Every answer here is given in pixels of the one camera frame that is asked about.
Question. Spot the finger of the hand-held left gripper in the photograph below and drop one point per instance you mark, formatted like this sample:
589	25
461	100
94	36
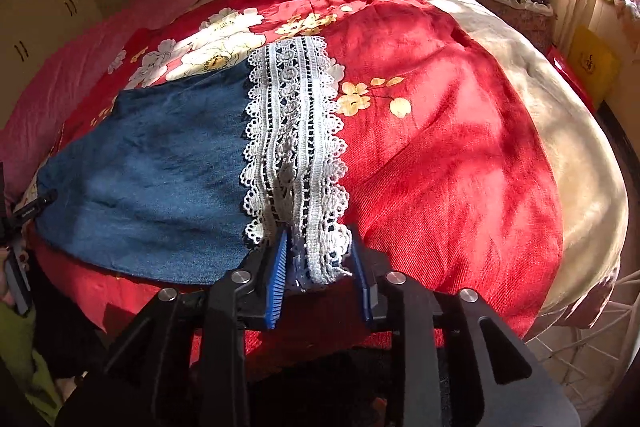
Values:
37	203

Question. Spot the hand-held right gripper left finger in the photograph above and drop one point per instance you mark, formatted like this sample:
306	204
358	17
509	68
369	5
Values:
277	287

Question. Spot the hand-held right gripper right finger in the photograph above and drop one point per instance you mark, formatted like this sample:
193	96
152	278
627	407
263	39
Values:
361	282

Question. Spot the denim pants with lace trim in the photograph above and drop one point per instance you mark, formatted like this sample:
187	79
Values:
150	187

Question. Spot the person's left hand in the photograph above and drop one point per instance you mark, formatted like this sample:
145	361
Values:
4	287

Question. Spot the yellow-green garment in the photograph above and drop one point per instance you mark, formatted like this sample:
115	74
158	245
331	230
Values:
25	357

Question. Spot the pink quilt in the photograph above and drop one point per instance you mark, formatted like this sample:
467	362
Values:
65	87

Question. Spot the red floral blanket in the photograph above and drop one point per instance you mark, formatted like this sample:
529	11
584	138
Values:
440	157

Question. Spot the cream bed sheet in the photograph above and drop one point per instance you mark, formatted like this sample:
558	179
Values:
550	122

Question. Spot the red box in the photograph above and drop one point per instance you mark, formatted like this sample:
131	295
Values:
570	82

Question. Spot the lace-trimmed laundry basket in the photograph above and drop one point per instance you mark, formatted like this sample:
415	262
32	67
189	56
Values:
520	19

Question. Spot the yellow bag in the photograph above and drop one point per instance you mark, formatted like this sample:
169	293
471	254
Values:
592	62

